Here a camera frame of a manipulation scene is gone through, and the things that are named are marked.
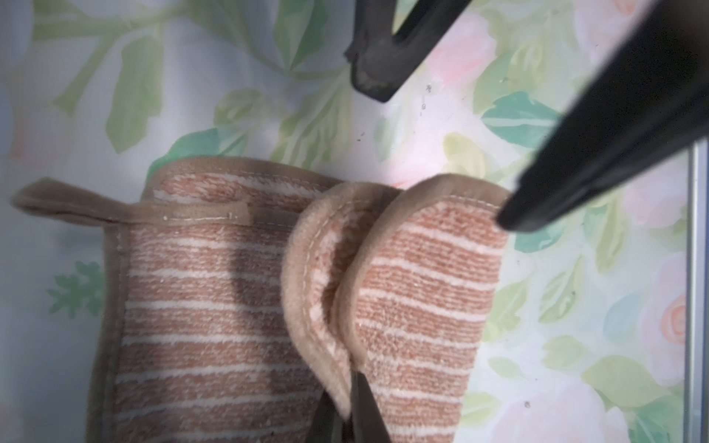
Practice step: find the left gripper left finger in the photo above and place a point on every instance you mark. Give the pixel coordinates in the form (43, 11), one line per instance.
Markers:
(326, 427)

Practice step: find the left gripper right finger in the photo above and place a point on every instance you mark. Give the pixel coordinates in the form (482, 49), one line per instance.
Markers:
(367, 424)

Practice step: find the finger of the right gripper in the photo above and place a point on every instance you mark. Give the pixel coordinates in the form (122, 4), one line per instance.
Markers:
(648, 103)
(381, 58)

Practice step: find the beige striped dishcloth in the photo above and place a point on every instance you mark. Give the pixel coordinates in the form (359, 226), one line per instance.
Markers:
(241, 296)

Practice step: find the aluminium rail frame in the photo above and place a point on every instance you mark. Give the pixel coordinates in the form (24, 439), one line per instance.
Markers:
(695, 425)

